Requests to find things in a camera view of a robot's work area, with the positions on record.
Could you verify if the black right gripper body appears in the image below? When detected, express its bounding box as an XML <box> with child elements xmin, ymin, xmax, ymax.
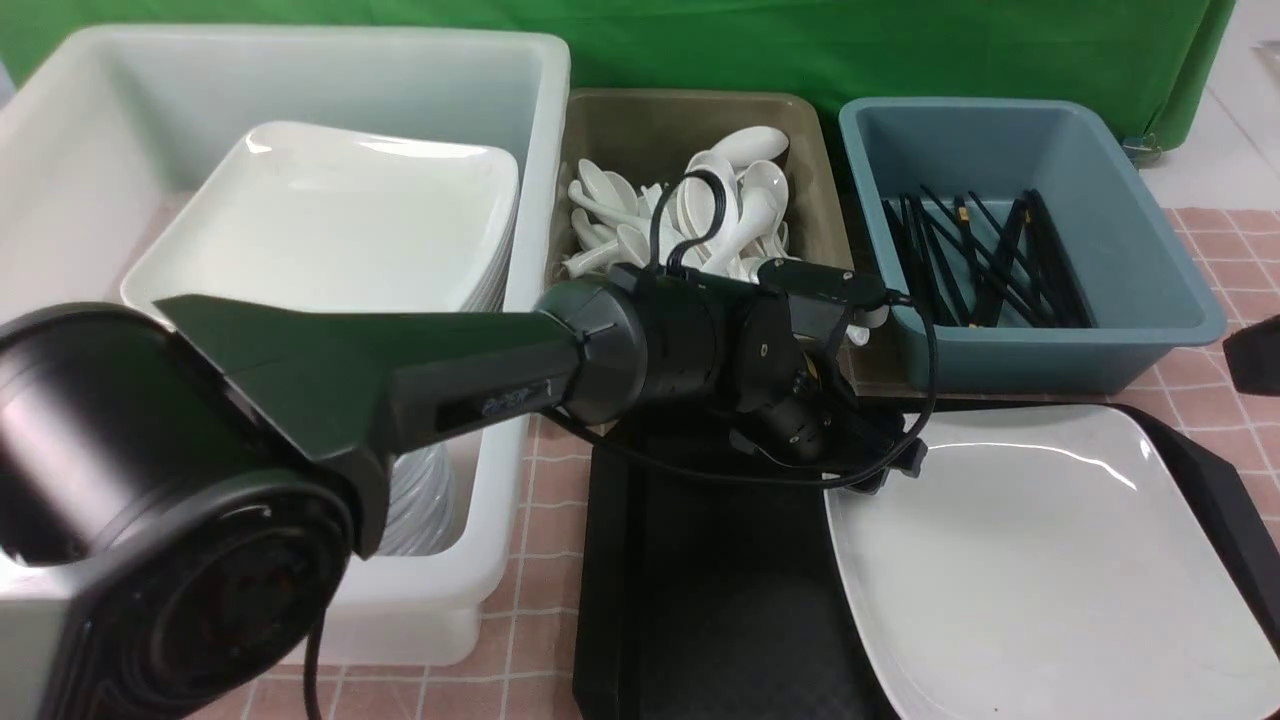
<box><xmin>1222</xmin><ymin>315</ymin><xmax>1280</xmax><ymax>397</ymax></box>

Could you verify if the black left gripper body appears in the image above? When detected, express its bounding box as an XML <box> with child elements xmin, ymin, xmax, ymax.
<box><xmin>733</xmin><ymin>258</ymin><xmax>891</xmax><ymax>466</ymax></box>

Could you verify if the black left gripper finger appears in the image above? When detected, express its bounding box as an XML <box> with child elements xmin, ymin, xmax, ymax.
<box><xmin>826</xmin><ymin>438</ymin><xmax>928</xmax><ymax>496</ymax></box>

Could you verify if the large white rice plate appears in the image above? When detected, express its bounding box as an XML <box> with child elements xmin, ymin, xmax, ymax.
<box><xmin>826</xmin><ymin>405</ymin><xmax>1279</xmax><ymax>719</ymax></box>

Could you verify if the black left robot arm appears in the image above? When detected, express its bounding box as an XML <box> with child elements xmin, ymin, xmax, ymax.
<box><xmin>1</xmin><ymin>260</ymin><xmax>929</xmax><ymax>719</ymax></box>

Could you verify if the pile of black chopsticks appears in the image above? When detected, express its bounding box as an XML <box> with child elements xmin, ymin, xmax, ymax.
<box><xmin>879</xmin><ymin>186</ymin><xmax>1097</xmax><ymax>329</ymax></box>

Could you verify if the pile of white ceramic spoons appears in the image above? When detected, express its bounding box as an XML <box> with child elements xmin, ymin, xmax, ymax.
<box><xmin>562</xmin><ymin>126</ymin><xmax>891</xmax><ymax>348</ymax></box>

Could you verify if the black serving tray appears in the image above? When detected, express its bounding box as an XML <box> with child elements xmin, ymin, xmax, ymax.
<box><xmin>573</xmin><ymin>400</ymin><xmax>1277</xmax><ymax>719</ymax></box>

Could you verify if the blue plastic bin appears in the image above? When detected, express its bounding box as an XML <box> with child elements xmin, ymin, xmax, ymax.
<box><xmin>838</xmin><ymin>97</ymin><xmax>1226</xmax><ymax>395</ymax></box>

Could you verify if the olive green plastic bin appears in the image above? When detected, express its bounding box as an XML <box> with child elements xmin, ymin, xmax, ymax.
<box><xmin>543</xmin><ymin>88</ymin><xmax>855</xmax><ymax>287</ymax></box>

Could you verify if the green backdrop cloth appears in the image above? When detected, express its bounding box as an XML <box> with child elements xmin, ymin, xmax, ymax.
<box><xmin>3</xmin><ymin>1</ymin><xmax>1235</xmax><ymax>149</ymax></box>

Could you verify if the pink checkered tablecloth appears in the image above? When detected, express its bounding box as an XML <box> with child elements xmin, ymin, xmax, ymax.
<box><xmin>189</xmin><ymin>208</ymin><xmax>1280</xmax><ymax>720</ymax></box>

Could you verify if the stack of white small bowls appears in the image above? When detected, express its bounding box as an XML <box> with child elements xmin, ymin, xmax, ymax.
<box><xmin>378</xmin><ymin>443</ymin><xmax>456</xmax><ymax>557</ymax></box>

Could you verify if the stack of white square plates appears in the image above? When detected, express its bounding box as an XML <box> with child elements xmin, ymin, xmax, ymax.
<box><xmin>120</xmin><ymin>120</ymin><xmax>520</xmax><ymax>316</ymax></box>

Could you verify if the large white plastic tub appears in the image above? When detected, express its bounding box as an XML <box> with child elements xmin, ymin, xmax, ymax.
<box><xmin>1</xmin><ymin>26</ymin><xmax>571</xmax><ymax>666</ymax></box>

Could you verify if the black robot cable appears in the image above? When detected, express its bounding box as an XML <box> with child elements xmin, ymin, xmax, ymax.
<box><xmin>300</xmin><ymin>168</ymin><xmax>940</xmax><ymax>720</ymax></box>

